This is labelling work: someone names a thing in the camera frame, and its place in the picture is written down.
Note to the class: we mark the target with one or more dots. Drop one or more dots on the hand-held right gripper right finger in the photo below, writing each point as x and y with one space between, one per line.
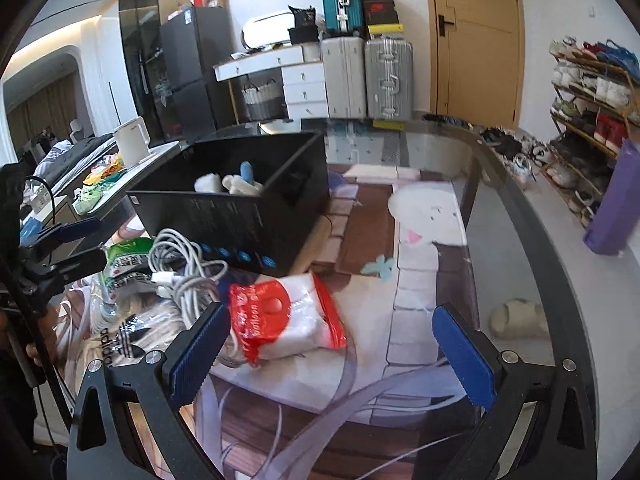
462 355

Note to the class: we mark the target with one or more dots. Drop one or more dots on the black cardboard box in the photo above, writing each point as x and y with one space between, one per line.
240 220

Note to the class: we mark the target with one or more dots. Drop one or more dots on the wooden door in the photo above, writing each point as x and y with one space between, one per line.
475 45

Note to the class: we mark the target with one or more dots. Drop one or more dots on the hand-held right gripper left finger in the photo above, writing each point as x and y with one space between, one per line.
200 355

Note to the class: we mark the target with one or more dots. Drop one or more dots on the dark bed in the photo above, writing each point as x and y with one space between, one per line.
82 152

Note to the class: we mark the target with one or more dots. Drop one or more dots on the white oval mirror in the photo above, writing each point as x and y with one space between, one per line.
265 30

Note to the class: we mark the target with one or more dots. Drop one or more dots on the green snack packet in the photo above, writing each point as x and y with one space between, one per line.
125 265

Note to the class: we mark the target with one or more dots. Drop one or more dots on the shoe rack with shoes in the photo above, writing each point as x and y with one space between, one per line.
590 110

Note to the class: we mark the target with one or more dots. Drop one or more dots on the woven storage basket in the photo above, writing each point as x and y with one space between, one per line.
262 102

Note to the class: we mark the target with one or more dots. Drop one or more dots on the colourful snack packets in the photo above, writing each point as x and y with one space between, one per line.
102 170

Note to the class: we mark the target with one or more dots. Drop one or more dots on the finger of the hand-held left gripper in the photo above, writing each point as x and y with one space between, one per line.
75 260
70 230

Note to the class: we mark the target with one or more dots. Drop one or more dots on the teal suitcase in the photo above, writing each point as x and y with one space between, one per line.
340 2

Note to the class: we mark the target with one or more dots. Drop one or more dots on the person's left hand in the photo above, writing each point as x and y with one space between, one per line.
37 340

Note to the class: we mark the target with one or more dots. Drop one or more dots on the beige slipper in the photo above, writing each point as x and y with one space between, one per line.
517 317

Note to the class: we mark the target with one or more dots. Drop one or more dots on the black fridge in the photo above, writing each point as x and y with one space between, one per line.
200 70

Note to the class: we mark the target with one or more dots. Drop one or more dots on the clear bag with black logo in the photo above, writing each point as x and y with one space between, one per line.
135 332

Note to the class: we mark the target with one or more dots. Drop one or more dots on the white suitcase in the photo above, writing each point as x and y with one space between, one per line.
342 77

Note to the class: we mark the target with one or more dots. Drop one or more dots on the white electric kettle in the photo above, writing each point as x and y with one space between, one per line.
131 142

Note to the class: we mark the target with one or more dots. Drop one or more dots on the stack of dark boxes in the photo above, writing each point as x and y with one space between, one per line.
381 10

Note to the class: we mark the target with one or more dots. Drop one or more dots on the dark glass cabinet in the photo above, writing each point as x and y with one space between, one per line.
142 50

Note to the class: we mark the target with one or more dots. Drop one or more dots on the blue rolled cloth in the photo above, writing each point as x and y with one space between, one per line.
247 171

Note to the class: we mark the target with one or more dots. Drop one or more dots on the grey side table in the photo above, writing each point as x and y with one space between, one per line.
150 157

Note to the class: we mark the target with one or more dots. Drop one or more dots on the brown curtain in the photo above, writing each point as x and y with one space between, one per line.
45 110

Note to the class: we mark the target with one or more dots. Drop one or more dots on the pile of shoes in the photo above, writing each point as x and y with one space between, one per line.
515 152

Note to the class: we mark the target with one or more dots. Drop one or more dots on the red and white cotton bag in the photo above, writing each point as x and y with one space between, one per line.
290 320

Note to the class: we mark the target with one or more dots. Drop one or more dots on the white rolled cloth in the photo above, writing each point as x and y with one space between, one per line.
242 187
207 183

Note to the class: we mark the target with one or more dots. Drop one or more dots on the white desk with drawers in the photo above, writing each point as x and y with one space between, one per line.
300 77

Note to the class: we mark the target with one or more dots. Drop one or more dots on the silver suitcase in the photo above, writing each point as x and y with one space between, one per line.
389 77

